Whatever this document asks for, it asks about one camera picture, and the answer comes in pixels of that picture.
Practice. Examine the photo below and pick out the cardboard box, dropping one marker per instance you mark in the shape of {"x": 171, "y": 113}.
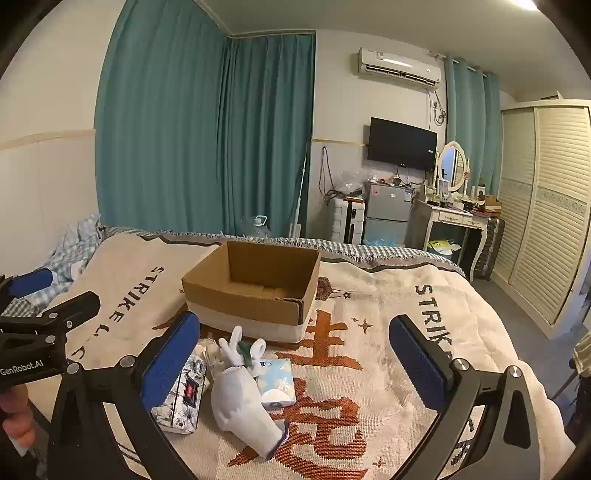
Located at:
{"x": 240, "y": 297}

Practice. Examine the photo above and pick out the cream slatted wardrobe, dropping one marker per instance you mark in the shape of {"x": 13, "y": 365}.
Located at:
{"x": 554, "y": 207}

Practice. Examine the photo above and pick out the small photo frame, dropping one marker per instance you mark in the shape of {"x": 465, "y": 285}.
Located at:
{"x": 443, "y": 187}

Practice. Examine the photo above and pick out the brown small box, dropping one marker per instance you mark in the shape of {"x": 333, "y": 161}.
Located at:
{"x": 493, "y": 203}

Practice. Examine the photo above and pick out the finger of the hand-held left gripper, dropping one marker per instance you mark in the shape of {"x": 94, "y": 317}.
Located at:
{"x": 30, "y": 281}
{"x": 74, "y": 307}

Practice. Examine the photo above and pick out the person's left hand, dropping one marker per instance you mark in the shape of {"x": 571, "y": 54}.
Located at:
{"x": 14, "y": 415}

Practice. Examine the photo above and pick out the floral tissue pack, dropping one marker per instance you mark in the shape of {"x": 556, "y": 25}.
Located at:
{"x": 184, "y": 399}

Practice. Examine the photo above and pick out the blue plastic bag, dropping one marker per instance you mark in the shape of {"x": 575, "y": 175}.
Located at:
{"x": 383, "y": 241}

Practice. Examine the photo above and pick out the yellow white bag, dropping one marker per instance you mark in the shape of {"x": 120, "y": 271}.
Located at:
{"x": 442, "y": 247}

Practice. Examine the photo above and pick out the black wall television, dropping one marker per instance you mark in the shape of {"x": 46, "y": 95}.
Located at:
{"x": 401, "y": 144}

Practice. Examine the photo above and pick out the white air conditioner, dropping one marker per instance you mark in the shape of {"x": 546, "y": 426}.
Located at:
{"x": 397, "y": 64}

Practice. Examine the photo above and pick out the light blue tissue pack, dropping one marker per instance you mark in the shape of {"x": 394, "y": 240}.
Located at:
{"x": 277, "y": 383}

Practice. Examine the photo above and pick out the wide teal curtain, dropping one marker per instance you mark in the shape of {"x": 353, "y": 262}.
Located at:
{"x": 157, "y": 129}

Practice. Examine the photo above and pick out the teal corner curtain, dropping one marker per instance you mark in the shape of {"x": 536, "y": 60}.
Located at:
{"x": 268, "y": 138}

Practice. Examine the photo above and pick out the printed beige blanket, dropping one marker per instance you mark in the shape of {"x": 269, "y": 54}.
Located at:
{"x": 369, "y": 392}

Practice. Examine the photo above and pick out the white plush rabbit toy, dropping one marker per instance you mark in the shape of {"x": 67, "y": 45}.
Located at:
{"x": 240, "y": 397}

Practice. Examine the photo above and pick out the dark suitcase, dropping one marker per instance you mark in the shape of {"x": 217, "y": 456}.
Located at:
{"x": 489, "y": 249}

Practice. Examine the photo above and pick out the white ribbed suitcase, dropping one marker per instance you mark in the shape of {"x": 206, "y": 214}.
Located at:
{"x": 348, "y": 221}

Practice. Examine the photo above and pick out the small green cloth item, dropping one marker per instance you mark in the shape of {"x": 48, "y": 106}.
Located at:
{"x": 252, "y": 357}

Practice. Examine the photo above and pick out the blue checked bedding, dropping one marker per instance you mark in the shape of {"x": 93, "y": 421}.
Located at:
{"x": 69, "y": 249}

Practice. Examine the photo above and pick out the white mop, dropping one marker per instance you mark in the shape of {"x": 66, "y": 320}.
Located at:
{"x": 300, "y": 203}

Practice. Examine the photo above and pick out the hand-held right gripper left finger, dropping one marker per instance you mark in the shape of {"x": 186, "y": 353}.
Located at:
{"x": 171, "y": 362}

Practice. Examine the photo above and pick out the clear water jug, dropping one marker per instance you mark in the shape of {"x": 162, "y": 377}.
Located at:
{"x": 257, "y": 228}

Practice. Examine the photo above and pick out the clear plastic bag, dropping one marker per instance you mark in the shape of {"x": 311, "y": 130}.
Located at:
{"x": 350, "y": 182}
{"x": 210, "y": 354}

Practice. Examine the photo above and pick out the oval white vanity mirror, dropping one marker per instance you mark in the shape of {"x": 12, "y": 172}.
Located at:
{"x": 452, "y": 166}

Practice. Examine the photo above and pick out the grey small fridge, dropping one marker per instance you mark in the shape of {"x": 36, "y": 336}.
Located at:
{"x": 388, "y": 207}

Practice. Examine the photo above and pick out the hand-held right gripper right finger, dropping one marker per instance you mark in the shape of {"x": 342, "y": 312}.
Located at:
{"x": 418, "y": 364}

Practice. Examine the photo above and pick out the narrow teal curtain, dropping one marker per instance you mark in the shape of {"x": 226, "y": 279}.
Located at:
{"x": 471, "y": 129}

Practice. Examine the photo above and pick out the white dressing table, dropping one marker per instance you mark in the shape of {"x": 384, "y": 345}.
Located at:
{"x": 455, "y": 216}

